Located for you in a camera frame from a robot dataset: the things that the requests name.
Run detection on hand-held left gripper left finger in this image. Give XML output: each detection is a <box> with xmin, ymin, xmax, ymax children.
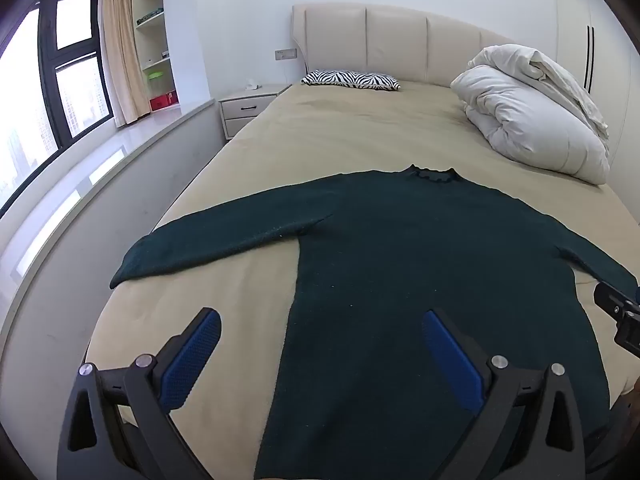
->
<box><xmin>56</xmin><ymin>307</ymin><xmax>223</xmax><ymax>480</ymax></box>

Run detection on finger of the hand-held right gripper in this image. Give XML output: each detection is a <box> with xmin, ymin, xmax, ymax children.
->
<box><xmin>594</xmin><ymin>282</ymin><xmax>640</xmax><ymax>319</ymax></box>

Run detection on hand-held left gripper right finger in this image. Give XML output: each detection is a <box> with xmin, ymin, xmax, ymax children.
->
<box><xmin>422</xmin><ymin>308</ymin><xmax>587</xmax><ymax>480</ymax></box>

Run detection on dark green knit sweater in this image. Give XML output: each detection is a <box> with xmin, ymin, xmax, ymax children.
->
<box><xmin>110</xmin><ymin>164</ymin><xmax>640</xmax><ymax>480</ymax></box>

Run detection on person's dark pants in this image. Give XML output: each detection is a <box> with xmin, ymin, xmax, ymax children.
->
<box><xmin>582</xmin><ymin>375</ymin><xmax>640</xmax><ymax>476</ymax></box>

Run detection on white folded duvet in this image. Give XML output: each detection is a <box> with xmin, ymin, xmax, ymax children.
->
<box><xmin>450</xmin><ymin>44</ymin><xmax>612</xmax><ymax>186</ymax></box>

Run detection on white window sill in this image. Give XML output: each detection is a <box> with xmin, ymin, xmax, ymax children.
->
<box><xmin>0</xmin><ymin>97</ymin><xmax>223</xmax><ymax>281</ymax></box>

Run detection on white nightstand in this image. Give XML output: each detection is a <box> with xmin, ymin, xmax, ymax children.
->
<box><xmin>218</xmin><ymin>84</ymin><xmax>293</xmax><ymax>141</ymax></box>

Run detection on bed with beige sheet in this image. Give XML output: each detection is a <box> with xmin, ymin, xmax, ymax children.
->
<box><xmin>85</xmin><ymin>82</ymin><xmax>633</xmax><ymax>480</ymax></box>

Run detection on white wardrobe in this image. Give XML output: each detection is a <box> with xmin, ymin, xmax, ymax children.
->
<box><xmin>552</xmin><ymin>0</ymin><xmax>640</xmax><ymax>161</ymax></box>

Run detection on zebra print pillow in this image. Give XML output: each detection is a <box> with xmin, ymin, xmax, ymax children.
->
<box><xmin>300</xmin><ymin>70</ymin><xmax>402</xmax><ymax>92</ymax></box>

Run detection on black framed window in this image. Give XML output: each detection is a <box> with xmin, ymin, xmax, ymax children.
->
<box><xmin>0</xmin><ymin>0</ymin><xmax>115</xmax><ymax>218</ymax></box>

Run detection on beige curtain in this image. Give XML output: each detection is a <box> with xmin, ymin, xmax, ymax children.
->
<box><xmin>97</xmin><ymin>0</ymin><xmax>151</xmax><ymax>128</ymax></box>

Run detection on white open shelf unit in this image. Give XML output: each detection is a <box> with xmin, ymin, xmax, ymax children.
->
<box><xmin>131</xmin><ymin>0</ymin><xmax>179</xmax><ymax>111</ymax></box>

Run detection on cream padded headboard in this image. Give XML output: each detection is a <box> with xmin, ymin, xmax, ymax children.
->
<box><xmin>291</xmin><ymin>4</ymin><xmax>521</xmax><ymax>86</ymax></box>

